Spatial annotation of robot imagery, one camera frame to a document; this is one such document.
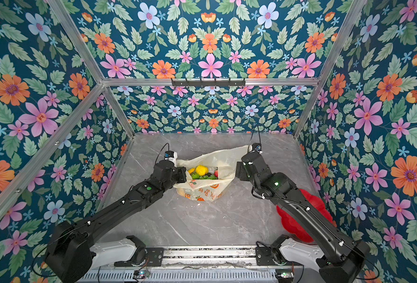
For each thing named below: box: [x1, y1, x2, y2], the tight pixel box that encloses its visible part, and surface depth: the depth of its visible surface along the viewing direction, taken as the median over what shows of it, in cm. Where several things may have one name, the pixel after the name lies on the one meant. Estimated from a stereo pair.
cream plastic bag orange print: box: [173, 145, 253, 202], surface depth 86 cm
